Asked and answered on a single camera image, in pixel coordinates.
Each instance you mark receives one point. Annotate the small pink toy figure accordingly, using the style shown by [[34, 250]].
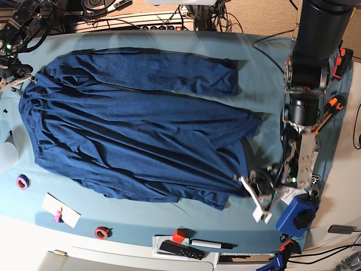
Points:
[[58, 216]]

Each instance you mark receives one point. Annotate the blue box with knob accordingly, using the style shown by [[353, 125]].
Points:
[[298, 216]]

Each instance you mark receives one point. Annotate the white power strip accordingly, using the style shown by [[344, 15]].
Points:
[[166, 20]]

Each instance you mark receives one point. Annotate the black remote control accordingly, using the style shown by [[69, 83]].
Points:
[[182, 250]]

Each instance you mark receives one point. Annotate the blue black clamp bottom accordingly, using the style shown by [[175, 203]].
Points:
[[279, 261]]

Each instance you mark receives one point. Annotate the black phone device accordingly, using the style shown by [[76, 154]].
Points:
[[340, 229]]

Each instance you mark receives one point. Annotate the red tape roll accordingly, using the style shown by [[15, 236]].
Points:
[[102, 232]]

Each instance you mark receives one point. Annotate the dark blue t-shirt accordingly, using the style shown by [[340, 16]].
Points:
[[140, 124]]

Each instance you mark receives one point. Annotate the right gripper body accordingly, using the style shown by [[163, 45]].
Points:
[[14, 73]]

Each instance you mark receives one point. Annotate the red cube block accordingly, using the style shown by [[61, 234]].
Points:
[[179, 236]]

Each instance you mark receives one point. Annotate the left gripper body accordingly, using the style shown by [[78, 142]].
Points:
[[265, 181]]

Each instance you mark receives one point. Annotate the orange black utility knife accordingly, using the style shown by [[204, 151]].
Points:
[[332, 108]]

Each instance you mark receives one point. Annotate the white paper card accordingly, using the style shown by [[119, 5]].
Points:
[[51, 205]]

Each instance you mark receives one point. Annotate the white label card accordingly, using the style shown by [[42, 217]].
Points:
[[288, 196]]

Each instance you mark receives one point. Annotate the purple tape roll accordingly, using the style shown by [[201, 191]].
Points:
[[22, 182]]

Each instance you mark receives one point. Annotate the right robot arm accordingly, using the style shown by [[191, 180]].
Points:
[[24, 32]]

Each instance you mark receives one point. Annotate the white black marker pen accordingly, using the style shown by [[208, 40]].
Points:
[[209, 244]]

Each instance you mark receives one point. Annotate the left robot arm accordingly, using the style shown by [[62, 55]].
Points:
[[307, 74]]

